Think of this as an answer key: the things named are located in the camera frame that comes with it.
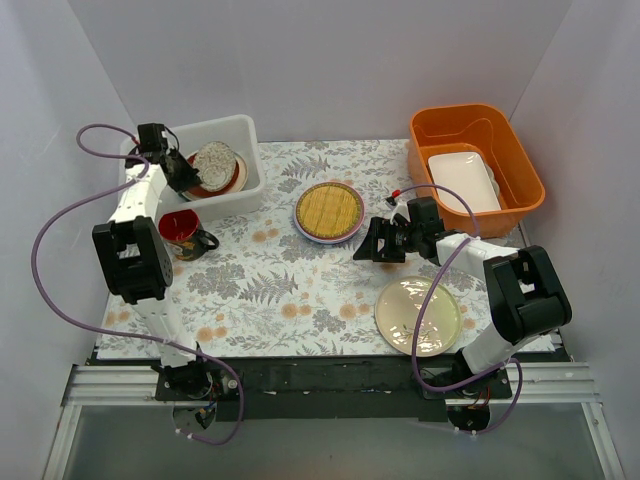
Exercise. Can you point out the red brown rimmed plate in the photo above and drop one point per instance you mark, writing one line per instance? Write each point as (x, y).
(198, 192)

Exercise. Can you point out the cream and blue plate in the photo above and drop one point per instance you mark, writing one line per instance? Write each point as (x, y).
(242, 178)

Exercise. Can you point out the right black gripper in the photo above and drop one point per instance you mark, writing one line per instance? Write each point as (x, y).
(386, 240)

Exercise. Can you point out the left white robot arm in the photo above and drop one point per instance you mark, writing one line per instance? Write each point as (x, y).
(135, 263)

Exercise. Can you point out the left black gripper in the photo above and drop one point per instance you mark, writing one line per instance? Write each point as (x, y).
(176, 170)

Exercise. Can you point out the white plastic bin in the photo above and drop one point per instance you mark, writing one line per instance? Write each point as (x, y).
(152, 197)

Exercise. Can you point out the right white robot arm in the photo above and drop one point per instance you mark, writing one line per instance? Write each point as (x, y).
(526, 298)

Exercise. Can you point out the orange plastic bin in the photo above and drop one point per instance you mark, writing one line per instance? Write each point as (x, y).
(487, 131)

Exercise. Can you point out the cream and green plate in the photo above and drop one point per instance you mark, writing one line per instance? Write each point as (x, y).
(396, 313)

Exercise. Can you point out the white rectangular dish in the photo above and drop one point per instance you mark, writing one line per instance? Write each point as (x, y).
(468, 175)

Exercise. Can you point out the pink round plate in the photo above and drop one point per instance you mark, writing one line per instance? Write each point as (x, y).
(310, 237)

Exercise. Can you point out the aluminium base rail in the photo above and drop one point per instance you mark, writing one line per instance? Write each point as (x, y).
(337, 387)

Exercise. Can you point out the speckled grey oval plate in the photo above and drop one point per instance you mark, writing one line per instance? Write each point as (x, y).
(216, 164)

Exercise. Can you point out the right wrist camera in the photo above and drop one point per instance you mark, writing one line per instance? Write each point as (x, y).
(399, 210)

